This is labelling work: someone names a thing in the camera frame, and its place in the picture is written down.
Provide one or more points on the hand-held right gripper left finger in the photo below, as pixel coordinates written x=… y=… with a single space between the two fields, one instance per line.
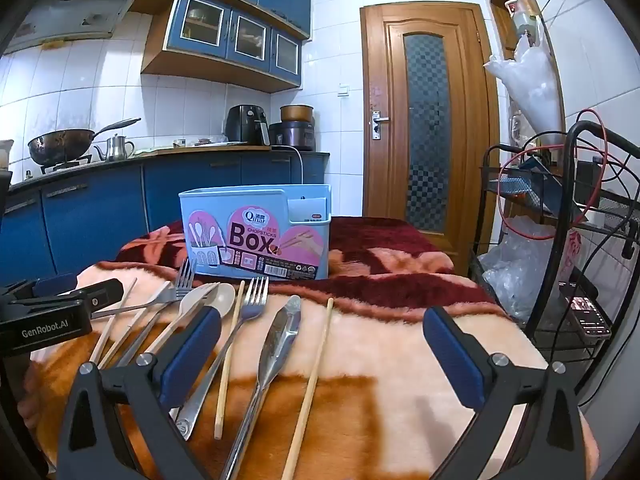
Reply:
x=192 y=355

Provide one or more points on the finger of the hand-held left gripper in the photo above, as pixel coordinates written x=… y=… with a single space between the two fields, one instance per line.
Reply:
x=102 y=292
x=55 y=284

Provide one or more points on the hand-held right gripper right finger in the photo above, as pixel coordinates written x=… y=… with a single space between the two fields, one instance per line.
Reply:
x=455 y=360

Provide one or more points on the silver fork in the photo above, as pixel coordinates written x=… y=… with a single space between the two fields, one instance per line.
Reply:
x=254 y=305
x=130 y=309
x=186 y=280

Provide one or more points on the wooden chopstick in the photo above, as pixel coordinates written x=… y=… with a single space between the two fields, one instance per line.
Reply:
x=225 y=390
x=108 y=330
x=309 y=385

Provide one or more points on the white chopstick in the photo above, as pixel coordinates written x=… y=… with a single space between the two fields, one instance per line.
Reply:
x=126 y=335

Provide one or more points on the silver table knife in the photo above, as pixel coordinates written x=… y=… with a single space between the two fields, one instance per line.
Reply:
x=280 y=340

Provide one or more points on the blue plastic utensil box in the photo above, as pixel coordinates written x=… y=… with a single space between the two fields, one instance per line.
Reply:
x=250 y=210

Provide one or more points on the printed plush blanket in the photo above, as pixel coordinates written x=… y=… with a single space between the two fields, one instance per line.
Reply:
x=390 y=350

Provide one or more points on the blue base cabinets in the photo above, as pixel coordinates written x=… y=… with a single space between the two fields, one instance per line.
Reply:
x=90 y=220

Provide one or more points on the clear plastic bags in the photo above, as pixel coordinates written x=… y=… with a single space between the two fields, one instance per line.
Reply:
x=515 y=270

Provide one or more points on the gas stove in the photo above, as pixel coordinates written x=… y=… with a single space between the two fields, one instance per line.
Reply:
x=65 y=165

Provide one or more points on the black wok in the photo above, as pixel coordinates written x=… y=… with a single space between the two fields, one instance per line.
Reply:
x=60 y=145

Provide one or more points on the black smartphone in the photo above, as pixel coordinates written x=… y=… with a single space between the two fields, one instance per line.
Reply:
x=585 y=310

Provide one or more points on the steel kettle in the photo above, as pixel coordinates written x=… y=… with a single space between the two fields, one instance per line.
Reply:
x=117 y=149

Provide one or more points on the wooden door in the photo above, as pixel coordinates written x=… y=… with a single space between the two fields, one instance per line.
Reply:
x=385 y=210

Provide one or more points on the plate of food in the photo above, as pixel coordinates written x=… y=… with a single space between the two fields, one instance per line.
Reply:
x=207 y=142

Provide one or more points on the blue flat box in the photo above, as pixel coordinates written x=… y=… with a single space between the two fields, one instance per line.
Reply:
x=540 y=187

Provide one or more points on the black air fryer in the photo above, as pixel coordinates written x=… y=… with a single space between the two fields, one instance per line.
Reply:
x=242 y=122

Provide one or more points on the black metal rack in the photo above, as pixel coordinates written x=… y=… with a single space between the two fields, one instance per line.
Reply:
x=570 y=160

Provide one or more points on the dark rice cooker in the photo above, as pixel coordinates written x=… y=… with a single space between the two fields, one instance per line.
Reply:
x=292 y=135

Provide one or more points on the brown pot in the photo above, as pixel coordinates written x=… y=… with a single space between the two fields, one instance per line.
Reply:
x=296 y=113

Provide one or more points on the grey range hood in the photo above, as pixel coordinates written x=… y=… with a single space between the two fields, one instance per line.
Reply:
x=75 y=5

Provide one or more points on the white plastic bag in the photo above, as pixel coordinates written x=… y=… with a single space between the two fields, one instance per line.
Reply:
x=532 y=90

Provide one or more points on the pale blue jar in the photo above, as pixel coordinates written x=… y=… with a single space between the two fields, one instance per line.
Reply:
x=526 y=25

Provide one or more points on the white and red cup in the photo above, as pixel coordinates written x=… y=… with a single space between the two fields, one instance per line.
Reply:
x=512 y=7

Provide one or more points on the blue glass-door wall cabinet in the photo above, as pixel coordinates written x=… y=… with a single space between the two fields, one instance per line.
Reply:
x=205 y=25

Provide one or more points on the white wall switch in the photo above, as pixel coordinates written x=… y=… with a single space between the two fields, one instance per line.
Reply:
x=344 y=89

